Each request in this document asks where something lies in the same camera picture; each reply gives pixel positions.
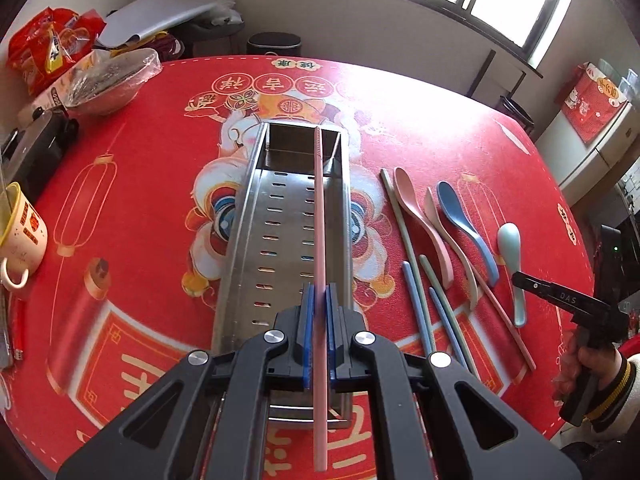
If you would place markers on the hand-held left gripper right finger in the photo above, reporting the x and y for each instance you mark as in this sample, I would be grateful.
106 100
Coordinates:
331 320

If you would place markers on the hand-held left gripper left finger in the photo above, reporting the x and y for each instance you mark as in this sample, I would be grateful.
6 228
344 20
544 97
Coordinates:
308 320

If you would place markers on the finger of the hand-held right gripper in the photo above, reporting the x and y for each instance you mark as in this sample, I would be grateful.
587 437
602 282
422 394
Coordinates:
555 292

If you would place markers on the pink chopstick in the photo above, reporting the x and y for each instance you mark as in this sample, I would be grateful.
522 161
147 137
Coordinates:
318 210
505 320

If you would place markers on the mint green spoon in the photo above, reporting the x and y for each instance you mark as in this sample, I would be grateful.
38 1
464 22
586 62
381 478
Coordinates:
510 242

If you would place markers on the stainless steel utensil holder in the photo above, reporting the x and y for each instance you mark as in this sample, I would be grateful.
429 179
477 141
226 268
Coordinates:
280 220

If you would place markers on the beige spoon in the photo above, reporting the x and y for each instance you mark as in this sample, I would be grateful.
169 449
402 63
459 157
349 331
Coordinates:
452 245

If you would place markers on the blue spoon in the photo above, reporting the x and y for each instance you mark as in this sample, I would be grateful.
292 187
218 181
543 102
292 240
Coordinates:
452 202

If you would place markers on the pink spoon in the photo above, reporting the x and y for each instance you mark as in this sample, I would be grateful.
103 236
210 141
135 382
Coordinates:
407 185

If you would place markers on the person's right forearm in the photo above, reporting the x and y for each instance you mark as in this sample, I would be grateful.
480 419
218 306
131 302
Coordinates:
625 395

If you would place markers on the person's right hand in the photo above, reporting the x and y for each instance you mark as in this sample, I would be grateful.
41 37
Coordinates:
602 360

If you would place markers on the white refrigerator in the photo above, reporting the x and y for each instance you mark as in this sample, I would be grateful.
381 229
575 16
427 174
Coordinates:
605 155

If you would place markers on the red printed fridge cloth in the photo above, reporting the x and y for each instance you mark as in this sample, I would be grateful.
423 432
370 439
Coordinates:
590 105

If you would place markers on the clear plastic containers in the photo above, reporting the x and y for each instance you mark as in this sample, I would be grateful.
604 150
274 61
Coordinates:
620 75

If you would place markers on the red lighter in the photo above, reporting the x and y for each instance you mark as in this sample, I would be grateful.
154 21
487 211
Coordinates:
20 330

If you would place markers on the cream enamel mug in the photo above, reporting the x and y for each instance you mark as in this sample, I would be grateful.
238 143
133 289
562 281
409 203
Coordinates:
27 230

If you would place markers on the black side table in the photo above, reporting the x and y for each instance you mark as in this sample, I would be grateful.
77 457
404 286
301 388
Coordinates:
210 35

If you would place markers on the black window sill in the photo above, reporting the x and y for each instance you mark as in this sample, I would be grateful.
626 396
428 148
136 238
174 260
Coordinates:
440 12

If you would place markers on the flat metal tool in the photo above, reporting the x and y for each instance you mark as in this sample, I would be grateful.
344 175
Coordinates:
5 340

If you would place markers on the maroon cloth bundle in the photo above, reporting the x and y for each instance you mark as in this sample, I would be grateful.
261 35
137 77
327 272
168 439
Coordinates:
170 45

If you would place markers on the bowl covered with plastic wrap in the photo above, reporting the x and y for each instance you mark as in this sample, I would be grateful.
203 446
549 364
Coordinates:
107 80

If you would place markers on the white plastic bag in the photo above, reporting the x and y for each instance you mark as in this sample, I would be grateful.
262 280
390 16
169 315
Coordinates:
225 12

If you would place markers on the black electric pot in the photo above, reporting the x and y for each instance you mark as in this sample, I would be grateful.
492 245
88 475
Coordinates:
40 145

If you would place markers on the beige carton box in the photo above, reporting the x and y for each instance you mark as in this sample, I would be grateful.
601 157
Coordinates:
45 102

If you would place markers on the white rolled board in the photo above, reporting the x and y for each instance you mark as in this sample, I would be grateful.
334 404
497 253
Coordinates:
160 7

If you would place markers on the red snack bag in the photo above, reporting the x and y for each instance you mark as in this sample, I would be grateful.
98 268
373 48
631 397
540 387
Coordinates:
45 45

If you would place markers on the black frame chair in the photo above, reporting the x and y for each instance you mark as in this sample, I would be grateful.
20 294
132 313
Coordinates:
492 75

